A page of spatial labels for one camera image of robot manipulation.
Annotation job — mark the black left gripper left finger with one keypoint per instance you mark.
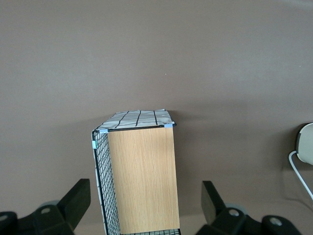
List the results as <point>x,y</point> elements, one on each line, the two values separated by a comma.
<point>61,215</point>

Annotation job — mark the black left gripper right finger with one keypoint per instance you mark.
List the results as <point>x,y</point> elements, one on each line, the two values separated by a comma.
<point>220,220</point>

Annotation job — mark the cream white two-slot toaster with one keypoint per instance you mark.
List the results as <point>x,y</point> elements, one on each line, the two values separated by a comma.
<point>306,144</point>

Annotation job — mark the light blue basket clip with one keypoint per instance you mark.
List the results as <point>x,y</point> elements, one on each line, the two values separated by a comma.
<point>104,132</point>
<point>168,126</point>
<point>94,144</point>

